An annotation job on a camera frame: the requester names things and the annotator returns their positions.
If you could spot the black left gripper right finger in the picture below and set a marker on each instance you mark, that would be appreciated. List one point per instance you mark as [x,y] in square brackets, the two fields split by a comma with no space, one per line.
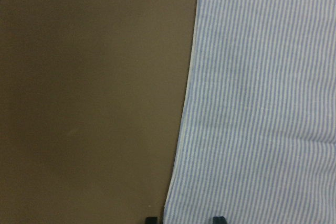
[219,220]

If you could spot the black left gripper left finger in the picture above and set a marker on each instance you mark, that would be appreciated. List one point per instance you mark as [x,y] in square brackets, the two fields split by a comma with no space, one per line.
[151,220]

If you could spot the light blue striped shirt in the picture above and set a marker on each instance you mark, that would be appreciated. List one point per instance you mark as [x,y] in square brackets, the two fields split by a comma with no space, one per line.
[257,136]

